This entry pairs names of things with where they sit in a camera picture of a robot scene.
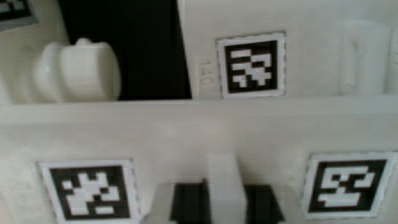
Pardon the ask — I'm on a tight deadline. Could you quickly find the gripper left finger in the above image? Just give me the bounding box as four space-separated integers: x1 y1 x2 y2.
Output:
169 181 211 224

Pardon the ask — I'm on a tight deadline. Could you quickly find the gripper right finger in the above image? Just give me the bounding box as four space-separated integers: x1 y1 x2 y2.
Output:
245 185 284 224

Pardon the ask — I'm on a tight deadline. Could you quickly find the white cabinet door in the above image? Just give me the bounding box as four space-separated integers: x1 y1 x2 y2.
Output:
0 96 398 224
177 0 398 100

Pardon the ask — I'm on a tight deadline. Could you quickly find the white cabinet body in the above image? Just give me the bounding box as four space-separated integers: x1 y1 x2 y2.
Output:
0 0 396 105

